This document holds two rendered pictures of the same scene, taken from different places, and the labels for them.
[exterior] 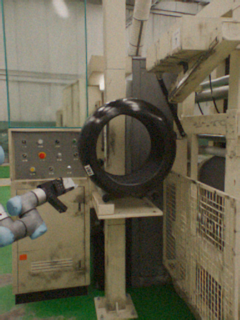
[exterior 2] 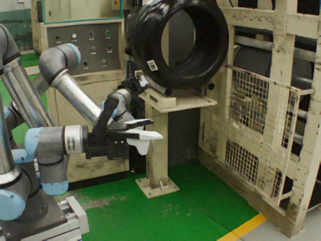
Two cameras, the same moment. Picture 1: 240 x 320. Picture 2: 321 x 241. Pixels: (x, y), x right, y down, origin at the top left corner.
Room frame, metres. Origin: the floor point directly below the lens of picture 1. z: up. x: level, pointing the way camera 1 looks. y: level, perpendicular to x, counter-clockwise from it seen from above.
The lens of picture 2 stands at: (0.03, 0.52, 1.38)
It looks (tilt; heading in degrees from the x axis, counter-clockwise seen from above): 22 degrees down; 346
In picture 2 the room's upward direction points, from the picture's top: straight up
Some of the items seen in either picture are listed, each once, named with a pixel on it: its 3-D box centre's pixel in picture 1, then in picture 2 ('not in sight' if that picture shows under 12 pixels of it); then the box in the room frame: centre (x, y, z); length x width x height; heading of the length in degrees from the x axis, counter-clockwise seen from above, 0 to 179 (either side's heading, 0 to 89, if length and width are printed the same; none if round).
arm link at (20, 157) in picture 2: not in sight; (17, 171); (0.92, 0.78, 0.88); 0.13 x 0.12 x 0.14; 176
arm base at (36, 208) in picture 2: not in sight; (25, 199); (0.93, 0.78, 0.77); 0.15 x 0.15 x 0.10
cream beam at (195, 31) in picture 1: (181, 50); not in sight; (1.73, -0.32, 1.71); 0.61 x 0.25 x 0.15; 11
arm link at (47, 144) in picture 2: not in sight; (46, 142); (0.78, 0.65, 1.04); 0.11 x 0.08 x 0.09; 86
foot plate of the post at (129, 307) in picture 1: (114, 305); (157, 183); (2.04, 0.06, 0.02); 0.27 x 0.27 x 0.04; 11
